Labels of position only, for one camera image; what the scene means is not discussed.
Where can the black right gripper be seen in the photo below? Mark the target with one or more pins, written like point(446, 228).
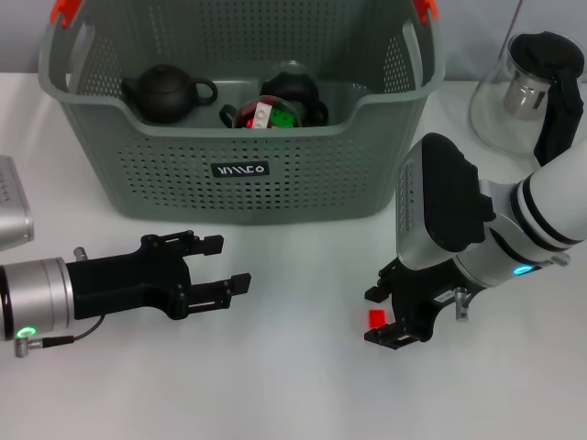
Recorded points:
point(422, 293)

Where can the silver left elbow connector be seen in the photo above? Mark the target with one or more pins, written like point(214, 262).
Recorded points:
point(25, 347)

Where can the translucent white brick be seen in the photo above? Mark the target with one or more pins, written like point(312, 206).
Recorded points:
point(261, 114)

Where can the black clay teapot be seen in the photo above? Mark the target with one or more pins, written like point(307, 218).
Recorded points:
point(165, 94)

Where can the grey perforated storage basket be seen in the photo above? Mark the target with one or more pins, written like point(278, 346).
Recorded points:
point(275, 192)

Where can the silver right elbow connector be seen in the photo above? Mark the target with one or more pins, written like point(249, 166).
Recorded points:
point(461, 302)

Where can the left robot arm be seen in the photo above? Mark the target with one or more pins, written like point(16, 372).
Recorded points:
point(36, 298)

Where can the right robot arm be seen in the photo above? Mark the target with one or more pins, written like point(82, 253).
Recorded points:
point(541, 211)

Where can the red slope block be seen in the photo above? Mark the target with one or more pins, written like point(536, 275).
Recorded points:
point(249, 123)

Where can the glass teacup with black holder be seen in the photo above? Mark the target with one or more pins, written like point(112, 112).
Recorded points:
point(289, 89)
point(238, 114)

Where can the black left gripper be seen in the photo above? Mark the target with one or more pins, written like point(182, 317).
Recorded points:
point(119, 284)

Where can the small red cube block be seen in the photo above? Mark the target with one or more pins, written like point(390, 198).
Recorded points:
point(376, 317)

